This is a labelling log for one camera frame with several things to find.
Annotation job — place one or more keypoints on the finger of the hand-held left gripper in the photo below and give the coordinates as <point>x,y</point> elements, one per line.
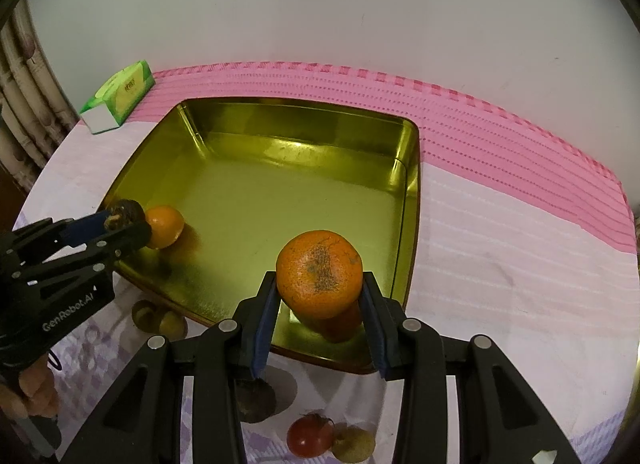
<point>85,226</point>
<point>125,239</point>

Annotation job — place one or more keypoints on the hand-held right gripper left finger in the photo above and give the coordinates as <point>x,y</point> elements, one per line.
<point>260,329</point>

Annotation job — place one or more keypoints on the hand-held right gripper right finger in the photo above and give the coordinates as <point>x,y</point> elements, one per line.
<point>375,329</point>

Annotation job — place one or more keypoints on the dark dried fruit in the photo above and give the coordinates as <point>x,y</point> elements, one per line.
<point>255,401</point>
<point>127,211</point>

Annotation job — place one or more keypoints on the orange mandarin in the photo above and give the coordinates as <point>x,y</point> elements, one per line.
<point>320,274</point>
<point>165,226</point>

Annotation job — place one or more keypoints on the red cherry tomato with stem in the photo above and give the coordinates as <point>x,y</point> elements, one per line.
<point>307,436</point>

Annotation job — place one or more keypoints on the small brown longan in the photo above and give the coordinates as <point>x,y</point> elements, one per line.
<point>352,445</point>

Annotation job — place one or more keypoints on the red tin box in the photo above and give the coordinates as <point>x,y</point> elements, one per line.
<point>280,194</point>

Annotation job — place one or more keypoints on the person's left hand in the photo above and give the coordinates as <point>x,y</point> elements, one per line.
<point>37,391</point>

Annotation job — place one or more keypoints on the white purple checked tablecloth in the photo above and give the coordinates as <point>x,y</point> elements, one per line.
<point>500,294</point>

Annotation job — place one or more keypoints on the green tissue box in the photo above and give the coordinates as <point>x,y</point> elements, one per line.
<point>125,89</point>

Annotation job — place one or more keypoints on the rattan furniture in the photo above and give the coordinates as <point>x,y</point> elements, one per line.
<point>25,94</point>

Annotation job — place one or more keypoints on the pink striped cloth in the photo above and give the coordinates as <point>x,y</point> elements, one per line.
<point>500,144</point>

